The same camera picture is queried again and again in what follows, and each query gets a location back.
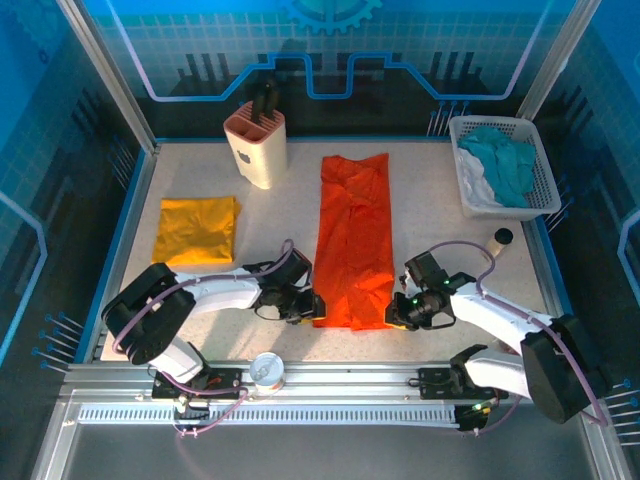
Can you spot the white t-shirt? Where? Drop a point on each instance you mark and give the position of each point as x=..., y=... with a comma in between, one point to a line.
x=475, y=185

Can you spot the cream knife block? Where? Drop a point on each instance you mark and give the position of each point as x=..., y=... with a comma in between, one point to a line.
x=260, y=155

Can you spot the orange t-shirt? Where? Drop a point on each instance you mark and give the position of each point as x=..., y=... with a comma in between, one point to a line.
x=355, y=240

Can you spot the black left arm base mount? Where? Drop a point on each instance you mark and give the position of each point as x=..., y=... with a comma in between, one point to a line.
x=225, y=382

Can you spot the white plastic basket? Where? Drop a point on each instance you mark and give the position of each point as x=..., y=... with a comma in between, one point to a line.
x=545, y=195

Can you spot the folded yellow t-shirt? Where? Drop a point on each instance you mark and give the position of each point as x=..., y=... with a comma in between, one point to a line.
x=200, y=230

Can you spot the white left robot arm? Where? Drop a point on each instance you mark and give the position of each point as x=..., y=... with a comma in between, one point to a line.
x=220, y=295

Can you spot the aluminium frame post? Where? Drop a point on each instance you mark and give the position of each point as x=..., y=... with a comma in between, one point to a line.
x=550, y=65
x=115, y=85

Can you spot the tin can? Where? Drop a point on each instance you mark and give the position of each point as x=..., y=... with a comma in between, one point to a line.
x=266, y=374

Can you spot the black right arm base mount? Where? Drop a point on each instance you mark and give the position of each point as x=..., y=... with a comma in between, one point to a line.
x=435, y=382

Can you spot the aluminium rail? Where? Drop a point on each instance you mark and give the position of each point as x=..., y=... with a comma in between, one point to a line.
x=350, y=380

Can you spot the teal t-shirt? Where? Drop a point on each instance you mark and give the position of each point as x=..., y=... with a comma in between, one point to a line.
x=505, y=165

